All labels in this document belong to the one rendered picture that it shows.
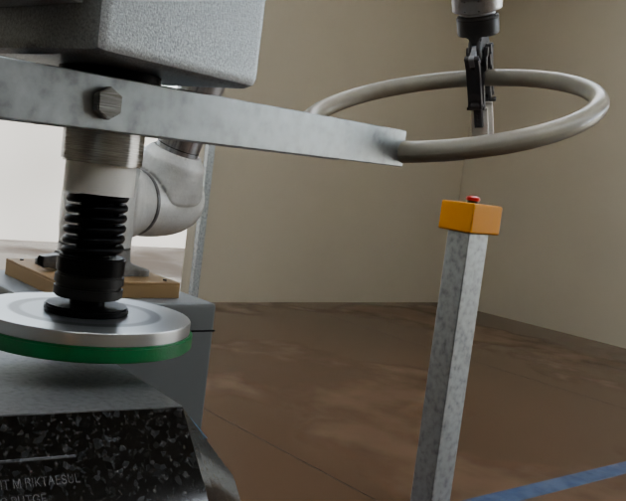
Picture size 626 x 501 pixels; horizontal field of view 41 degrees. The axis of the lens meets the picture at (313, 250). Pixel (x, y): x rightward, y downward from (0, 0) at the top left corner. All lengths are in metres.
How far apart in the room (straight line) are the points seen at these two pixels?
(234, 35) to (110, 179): 0.18
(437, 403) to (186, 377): 0.82
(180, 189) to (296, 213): 5.31
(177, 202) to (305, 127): 0.97
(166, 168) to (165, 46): 1.16
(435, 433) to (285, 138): 1.54
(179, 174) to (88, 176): 1.09
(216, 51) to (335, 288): 6.87
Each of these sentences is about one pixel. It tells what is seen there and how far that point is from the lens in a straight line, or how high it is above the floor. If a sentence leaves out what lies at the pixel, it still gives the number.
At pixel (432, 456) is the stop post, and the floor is 0.37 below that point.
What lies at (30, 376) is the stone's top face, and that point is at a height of 0.87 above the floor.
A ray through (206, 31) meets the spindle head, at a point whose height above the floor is 1.21.
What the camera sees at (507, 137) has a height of 1.18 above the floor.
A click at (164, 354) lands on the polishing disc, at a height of 0.91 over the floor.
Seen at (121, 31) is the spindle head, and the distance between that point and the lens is 0.75.
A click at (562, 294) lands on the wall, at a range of 7.93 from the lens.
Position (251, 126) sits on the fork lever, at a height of 1.14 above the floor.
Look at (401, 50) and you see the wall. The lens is 7.99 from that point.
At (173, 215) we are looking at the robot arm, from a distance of 1.95.
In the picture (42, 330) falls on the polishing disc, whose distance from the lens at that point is 0.79.
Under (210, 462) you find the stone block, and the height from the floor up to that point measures 0.82.
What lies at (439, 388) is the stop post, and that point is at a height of 0.56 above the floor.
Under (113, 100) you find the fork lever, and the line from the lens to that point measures 0.79.
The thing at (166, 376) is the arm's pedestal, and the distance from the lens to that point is 1.80.
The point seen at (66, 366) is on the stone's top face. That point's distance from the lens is 0.89.
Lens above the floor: 1.09
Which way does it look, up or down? 5 degrees down
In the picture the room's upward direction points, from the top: 7 degrees clockwise
